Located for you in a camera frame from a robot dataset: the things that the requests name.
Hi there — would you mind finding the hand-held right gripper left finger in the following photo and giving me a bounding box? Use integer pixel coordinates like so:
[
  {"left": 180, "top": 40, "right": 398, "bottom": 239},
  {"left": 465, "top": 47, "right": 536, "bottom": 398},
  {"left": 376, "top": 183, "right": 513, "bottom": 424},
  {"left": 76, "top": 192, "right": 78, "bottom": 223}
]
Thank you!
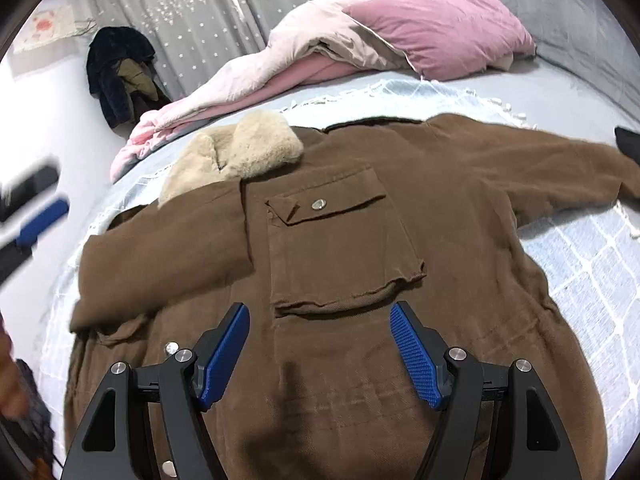
[{"left": 60, "top": 302, "right": 251, "bottom": 480}]

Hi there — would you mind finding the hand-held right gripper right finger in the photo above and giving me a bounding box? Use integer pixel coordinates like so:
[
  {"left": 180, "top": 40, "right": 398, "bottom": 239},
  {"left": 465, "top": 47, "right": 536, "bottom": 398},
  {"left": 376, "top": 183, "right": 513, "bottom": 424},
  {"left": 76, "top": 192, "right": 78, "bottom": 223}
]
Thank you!
[{"left": 390, "top": 301, "right": 583, "bottom": 480}]

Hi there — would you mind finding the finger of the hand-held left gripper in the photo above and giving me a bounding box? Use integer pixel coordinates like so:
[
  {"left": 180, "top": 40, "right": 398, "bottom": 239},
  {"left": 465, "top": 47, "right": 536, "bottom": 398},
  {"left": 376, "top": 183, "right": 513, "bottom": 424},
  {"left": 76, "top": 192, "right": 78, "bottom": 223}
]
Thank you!
[
  {"left": 0, "top": 197, "right": 71, "bottom": 286},
  {"left": 0, "top": 157, "right": 62, "bottom": 223}
]

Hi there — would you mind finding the brown coat with fur collar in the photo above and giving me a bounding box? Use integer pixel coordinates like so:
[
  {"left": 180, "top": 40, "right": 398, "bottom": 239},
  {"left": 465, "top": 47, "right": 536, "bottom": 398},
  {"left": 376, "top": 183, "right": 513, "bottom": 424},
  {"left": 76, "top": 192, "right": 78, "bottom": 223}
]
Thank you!
[{"left": 64, "top": 112, "right": 636, "bottom": 480}]

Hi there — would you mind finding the person's left forearm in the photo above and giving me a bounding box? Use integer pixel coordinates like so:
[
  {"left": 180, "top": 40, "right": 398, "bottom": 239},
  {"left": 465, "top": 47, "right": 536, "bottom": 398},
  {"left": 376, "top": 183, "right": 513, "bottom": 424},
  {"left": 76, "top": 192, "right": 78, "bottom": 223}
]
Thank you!
[{"left": 0, "top": 317, "right": 26, "bottom": 418}]

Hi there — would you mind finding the dark hanging jacket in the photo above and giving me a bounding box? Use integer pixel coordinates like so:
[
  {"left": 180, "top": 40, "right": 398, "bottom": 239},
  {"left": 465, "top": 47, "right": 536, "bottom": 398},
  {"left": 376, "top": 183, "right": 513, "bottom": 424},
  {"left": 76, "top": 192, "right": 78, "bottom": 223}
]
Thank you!
[{"left": 86, "top": 26, "right": 171, "bottom": 130}]

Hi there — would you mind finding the light blue checked fringed blanket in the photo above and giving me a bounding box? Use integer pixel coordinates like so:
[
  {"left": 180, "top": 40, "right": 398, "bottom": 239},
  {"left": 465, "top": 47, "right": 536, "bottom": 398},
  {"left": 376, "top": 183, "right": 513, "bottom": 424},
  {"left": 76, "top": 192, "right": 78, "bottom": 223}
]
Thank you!
[{"left": 37, "top": 80, "right": 640, "bottom": 461}]

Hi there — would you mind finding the grey star-print curtain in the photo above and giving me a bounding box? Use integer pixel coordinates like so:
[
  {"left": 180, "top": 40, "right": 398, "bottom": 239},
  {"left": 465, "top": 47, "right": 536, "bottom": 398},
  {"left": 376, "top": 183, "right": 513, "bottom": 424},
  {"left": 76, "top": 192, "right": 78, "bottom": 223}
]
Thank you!
[{"left": 82, "top": 0, "right": 386, "bottom": 98}]

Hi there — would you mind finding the pink duvet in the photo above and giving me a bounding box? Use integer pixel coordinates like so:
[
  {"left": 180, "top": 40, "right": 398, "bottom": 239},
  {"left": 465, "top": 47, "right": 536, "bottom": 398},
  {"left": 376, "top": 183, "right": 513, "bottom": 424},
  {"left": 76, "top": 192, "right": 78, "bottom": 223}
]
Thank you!
[{"left": 110, "top": 0, "right": 538, "bottom": 183}]

